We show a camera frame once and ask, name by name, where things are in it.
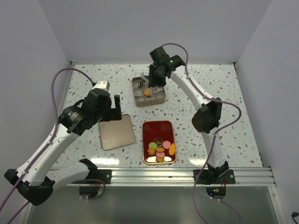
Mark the aluminium frame rail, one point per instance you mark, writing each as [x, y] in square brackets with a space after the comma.
[165, 176]

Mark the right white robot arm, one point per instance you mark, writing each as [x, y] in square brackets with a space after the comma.
[206, 120]

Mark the pink round cookie right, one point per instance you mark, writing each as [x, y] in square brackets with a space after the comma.
[166, 144]

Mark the red rectangular tray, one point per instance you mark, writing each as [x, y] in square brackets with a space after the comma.
[158, 132]

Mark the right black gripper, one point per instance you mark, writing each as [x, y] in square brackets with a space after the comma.
[153, 80]

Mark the gold tin lid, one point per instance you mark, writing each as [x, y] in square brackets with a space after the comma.
[116, 133]

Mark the orange flower cookie bottom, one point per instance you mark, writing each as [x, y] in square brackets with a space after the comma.
[160, 159]

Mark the orange round cookie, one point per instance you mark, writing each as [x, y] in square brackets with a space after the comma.
[146, 93]

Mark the right black base bracket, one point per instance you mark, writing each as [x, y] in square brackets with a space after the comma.
[208, 177]

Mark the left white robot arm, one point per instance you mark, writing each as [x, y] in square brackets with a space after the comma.
[33, 179]

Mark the orange flower cookie middle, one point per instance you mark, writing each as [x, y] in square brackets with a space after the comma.
[159, 149]

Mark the left black base bracket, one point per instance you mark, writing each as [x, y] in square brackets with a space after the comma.
[104, 175]

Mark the black base bracket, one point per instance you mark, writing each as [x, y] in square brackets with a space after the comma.
[208, 177]
[104, 175]

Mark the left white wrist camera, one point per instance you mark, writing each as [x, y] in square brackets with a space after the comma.
[104, 85]

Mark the green round cookie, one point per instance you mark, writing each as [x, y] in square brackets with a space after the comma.
[153, 145]

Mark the yellow swirl cookie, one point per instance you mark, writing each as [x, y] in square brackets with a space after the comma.
[151, 151]

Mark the pink sandwich cookie lower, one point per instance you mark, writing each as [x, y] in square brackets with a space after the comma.
[160, 154]

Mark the gold cookie tin box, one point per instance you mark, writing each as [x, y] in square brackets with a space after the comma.
[156, 98]

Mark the orange fish shaped cookie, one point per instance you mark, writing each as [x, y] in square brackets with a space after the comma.
[172, 149]

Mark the orange flower cookie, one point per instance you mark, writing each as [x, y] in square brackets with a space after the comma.
[160, 159]
[159, 149]

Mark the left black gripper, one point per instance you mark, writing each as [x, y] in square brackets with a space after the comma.
[113, 114]

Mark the metal tongs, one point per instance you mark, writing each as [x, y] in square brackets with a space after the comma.
[146, 84]

